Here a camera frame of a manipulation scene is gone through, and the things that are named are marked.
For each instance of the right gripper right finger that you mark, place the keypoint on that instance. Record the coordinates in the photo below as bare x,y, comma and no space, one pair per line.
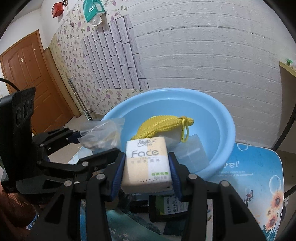
232,220

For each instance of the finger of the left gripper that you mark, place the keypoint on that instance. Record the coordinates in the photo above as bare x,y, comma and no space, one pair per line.
84,167
52,141

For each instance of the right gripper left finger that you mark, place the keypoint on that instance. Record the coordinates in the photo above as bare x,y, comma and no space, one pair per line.
61,218

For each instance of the clear plastic bag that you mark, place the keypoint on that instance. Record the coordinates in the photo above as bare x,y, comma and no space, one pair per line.
102,135

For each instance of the black label packet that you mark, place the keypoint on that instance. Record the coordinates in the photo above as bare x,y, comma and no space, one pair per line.
167,209

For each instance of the Face tissue pack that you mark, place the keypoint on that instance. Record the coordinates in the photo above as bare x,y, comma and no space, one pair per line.
147,167

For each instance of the translucent plastic box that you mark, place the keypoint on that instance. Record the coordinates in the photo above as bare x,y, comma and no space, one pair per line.
191,154

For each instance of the yellow mesh bag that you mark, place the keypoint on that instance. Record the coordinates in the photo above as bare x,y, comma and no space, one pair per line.
164,124

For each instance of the brown wooden door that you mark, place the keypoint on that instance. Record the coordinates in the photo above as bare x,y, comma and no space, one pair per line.
24,65

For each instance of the blue plastic basin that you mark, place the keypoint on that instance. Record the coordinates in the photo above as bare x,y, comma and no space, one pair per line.
213,123

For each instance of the dustpan with metal handle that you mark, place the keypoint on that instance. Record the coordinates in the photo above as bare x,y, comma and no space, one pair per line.
80,101

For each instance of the side table black frame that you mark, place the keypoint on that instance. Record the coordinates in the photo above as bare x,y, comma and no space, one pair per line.
287,118

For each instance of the red wall box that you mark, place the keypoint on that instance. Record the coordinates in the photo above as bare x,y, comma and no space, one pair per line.
57,9

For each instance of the green tissue pack on wall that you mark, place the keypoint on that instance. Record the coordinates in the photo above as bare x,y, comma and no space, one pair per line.
93,10

